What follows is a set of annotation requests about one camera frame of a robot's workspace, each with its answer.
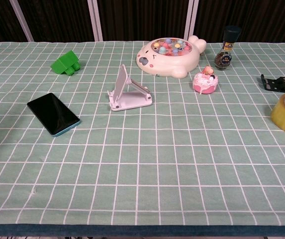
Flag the black smartphone with blue case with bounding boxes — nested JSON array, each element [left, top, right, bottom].
[[27, 92, 81, 137]]

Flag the white folding phone stand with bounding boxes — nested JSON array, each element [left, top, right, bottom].
[[107, 64, 155, 112]]

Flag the green checked tablecloth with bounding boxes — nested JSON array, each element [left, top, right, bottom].
[[0, 41, 285, 228]]

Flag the white seal fishing toy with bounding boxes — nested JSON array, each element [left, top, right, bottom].
[[136, 35, 207, 79]]

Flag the pink toy cake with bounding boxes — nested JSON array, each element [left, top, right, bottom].
[[192, 65, 219, 95]]

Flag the green plastic block toy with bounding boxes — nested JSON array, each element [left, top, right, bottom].
[[50, 50, 81, 76]]

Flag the pepper grinder bottle black cap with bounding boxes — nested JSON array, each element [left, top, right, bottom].
[[214, 25, 241, 71]]

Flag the white partition post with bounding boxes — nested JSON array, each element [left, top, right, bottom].
[[87, 0, 104, 42], [9, 0, 35, 42], [183, 0, 199, 42]]

